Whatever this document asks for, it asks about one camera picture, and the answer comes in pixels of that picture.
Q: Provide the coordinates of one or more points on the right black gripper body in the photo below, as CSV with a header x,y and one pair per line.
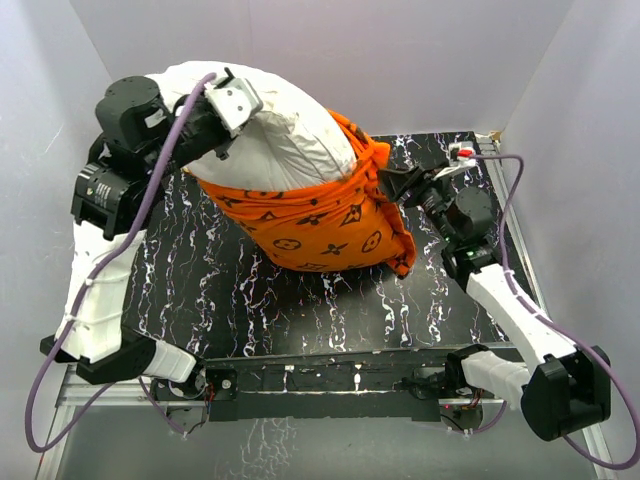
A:
x,y
430,192

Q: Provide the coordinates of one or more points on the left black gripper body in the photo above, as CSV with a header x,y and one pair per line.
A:
x,y
197,135

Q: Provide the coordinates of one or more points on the orange patterned pillowcase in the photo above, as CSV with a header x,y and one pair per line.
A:
x,y
341,225

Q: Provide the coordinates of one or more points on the white pillow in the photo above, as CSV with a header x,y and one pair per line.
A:
x,y
292,143

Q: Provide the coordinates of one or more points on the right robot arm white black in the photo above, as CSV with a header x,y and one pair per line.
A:
x,y
559,387

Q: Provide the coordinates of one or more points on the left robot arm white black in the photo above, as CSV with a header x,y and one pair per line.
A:
x,y
143,140

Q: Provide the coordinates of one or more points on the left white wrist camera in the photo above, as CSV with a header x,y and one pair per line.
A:
x,y
234,100

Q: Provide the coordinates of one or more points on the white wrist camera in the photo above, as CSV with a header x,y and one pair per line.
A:
x,y
461,158
234,100

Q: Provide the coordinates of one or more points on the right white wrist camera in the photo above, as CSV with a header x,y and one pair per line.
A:
x,y
461,158

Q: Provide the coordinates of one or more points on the aluminium frame rail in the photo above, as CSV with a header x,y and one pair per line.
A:
x,y
299,435

